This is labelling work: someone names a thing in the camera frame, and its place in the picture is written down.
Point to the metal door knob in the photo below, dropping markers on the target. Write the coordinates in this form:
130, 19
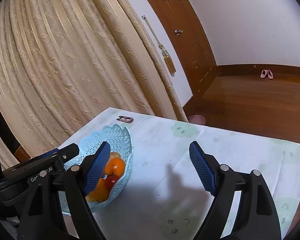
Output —
178, 32

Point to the pink slippers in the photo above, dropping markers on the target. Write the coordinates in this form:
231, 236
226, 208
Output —
266, 73

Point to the beige curtain right panel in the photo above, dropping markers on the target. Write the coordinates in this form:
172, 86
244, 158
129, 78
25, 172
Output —
63, 62

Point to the pink stool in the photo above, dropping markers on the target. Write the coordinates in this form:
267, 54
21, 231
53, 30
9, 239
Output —
197, 119

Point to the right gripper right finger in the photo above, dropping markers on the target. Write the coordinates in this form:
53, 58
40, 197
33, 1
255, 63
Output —
221, 182

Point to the white patterned tablecloth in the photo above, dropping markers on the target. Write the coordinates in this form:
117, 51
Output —
164, 197

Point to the small green-brown fruit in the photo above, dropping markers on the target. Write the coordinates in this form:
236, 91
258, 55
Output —
114, 155

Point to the dark nail clipper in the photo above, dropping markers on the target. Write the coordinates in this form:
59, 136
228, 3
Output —
125, 119

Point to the gold curtain tassel tieback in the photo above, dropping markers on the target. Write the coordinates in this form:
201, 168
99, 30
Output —
167, 58

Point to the light blue lattice fruit basket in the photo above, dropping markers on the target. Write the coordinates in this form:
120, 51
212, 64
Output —
119, 140

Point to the red cherry tomato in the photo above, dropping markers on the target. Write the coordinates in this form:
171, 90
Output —
110, 181

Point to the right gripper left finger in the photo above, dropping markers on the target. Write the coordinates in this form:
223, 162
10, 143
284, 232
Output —
77, 182

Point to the brown wooden door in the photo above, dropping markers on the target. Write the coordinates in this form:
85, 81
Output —
189, 40

